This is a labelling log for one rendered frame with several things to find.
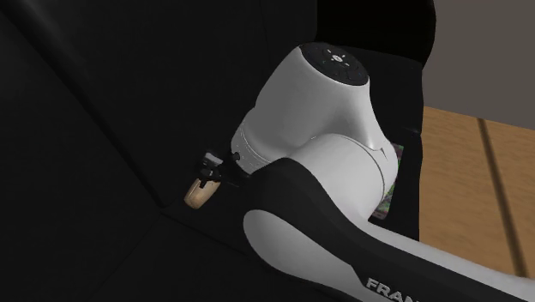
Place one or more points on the black sofa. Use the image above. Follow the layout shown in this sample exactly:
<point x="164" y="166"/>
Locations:
<point x="104" y="146"/>

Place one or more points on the tan wooden rounded object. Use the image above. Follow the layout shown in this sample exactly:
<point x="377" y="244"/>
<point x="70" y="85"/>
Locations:
<point x="200" y="194"/>

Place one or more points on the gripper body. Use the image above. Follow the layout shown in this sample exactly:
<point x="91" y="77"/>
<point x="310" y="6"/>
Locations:
<point x="210" y="173"/>

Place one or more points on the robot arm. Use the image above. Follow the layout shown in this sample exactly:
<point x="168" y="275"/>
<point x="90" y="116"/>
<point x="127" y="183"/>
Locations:
<point x="317" y="117"/>

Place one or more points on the multicolour patterned flat object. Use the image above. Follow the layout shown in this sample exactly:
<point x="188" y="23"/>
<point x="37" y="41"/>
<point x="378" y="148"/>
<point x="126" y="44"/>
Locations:
<point x="393" y="188"/>

